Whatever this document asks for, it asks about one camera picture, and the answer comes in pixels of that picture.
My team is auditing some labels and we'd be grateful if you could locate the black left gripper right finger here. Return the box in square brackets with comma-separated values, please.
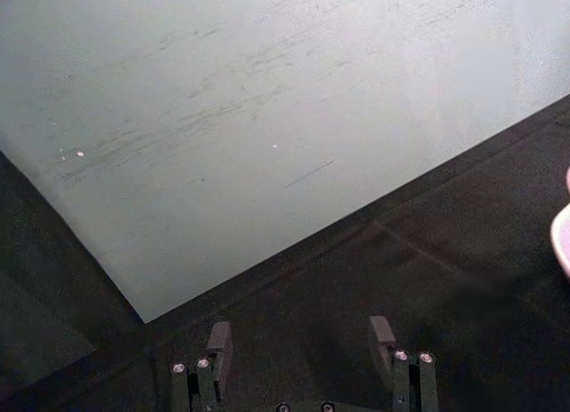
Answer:
[368, 315, 439, 412]

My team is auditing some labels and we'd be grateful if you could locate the black table cloth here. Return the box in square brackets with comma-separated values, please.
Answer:
[0, 99, 570, 412]

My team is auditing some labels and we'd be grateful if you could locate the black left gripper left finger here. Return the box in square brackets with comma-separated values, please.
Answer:
[170, 320, 234, 412]

